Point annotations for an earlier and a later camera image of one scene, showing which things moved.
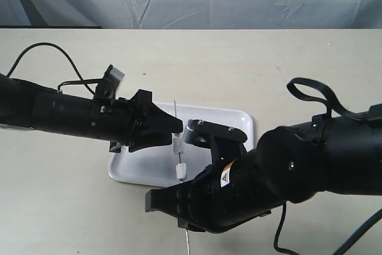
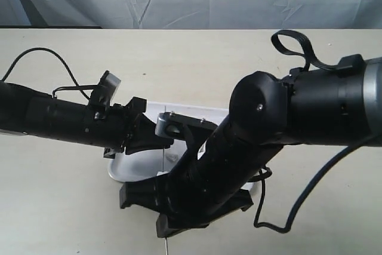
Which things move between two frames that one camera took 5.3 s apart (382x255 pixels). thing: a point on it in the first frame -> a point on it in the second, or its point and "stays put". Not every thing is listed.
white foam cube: [178, 144] -> [172, 157]
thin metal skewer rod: [180, 162] -> [163, 169]
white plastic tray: [171, 164] stays put
